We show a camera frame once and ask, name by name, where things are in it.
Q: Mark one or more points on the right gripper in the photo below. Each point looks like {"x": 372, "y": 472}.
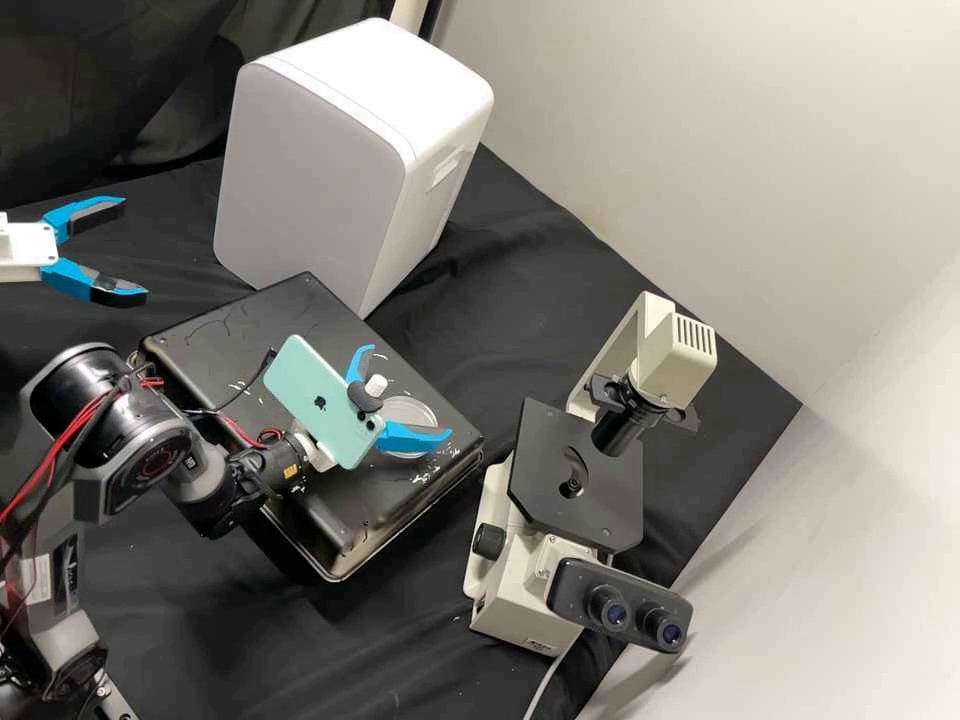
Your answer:
{"x": 321, "y": 456}

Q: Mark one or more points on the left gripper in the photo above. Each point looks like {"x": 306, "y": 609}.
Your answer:
{"x": 26, "y": 244}

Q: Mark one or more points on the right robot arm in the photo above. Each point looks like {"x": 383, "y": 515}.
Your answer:
{"x": 154, "y": 450}

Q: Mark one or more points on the petri dish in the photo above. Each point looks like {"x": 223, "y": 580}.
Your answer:
{"x": 417, "y": 412}

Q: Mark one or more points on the cream microscope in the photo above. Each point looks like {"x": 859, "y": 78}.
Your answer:
{"x": 517, "y": 555}

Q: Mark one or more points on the black tray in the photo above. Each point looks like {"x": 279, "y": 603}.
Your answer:
{"x": 225, "y": 337}

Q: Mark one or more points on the white box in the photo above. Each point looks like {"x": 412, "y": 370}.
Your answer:
{"x": 322, "y": 172}

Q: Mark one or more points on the right wrist camera phone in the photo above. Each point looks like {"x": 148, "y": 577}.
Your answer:
{"x": 319, "y": 397}

